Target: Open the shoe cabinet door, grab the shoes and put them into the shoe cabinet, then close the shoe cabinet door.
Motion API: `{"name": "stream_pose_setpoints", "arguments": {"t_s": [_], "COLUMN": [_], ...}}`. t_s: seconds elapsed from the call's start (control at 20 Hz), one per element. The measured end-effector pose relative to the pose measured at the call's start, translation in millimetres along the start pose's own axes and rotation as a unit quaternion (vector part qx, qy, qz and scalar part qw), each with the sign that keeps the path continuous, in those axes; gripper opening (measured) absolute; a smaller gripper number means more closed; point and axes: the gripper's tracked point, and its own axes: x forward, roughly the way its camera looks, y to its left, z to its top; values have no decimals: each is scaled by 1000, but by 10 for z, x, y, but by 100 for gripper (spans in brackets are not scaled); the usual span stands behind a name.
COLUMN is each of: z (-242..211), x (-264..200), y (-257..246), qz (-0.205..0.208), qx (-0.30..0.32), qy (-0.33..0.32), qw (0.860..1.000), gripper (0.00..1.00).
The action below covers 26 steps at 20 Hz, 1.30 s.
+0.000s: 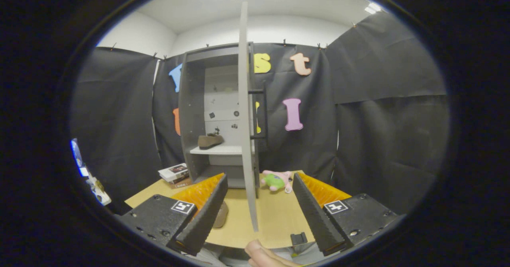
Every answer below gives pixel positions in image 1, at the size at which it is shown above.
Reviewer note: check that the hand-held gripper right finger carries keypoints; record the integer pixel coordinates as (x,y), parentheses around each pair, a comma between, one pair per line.
(314,219)

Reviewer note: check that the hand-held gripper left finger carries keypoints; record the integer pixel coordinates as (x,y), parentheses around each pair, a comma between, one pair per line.
(207,219)

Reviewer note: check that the brown fuzzy shoe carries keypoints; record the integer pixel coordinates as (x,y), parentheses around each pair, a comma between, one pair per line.
(221,217)
(209,141)

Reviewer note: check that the beige shoe cabinet door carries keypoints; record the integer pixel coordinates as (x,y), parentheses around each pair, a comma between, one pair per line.
(245,119)

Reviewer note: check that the grey shoe cabinet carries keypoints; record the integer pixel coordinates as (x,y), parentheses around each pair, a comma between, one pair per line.
(191,111)

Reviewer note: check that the small black clip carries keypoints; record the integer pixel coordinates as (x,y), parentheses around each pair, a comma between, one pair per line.
(299,239)

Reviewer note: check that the brown book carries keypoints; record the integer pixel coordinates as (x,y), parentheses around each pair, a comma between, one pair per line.
(182,184)

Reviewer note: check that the pink green plush toy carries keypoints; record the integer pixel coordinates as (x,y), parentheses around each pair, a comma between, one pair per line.
(275,181)

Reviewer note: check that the white book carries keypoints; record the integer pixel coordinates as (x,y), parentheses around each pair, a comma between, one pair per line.
(173,171)

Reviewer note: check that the black backdrop cloth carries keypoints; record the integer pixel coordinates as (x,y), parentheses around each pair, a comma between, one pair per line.
(390,119)

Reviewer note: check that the small ceiling light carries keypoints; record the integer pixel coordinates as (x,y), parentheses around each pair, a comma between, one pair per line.
(372,8)

